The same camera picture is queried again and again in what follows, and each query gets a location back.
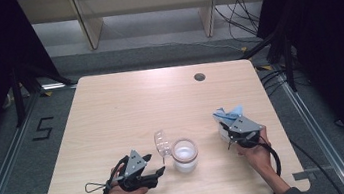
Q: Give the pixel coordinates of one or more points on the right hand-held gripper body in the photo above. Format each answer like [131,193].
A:
[242,126]

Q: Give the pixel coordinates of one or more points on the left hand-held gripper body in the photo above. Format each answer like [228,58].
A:
[135,164]

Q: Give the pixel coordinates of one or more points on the blue and white bag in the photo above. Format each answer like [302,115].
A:
[224,115]

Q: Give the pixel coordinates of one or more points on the clear glass pitcher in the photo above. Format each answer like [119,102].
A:
[185,157]

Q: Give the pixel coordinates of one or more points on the person's right hand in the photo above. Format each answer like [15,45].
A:
[258,157]

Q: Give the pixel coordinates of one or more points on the yellow black tape marker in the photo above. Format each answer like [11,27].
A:
[264,68]
[47,94]

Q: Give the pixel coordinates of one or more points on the black metal stand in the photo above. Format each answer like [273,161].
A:
[19,103]
[289,68]

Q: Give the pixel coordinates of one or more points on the grey tape piece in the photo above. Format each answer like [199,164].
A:
[303,175]

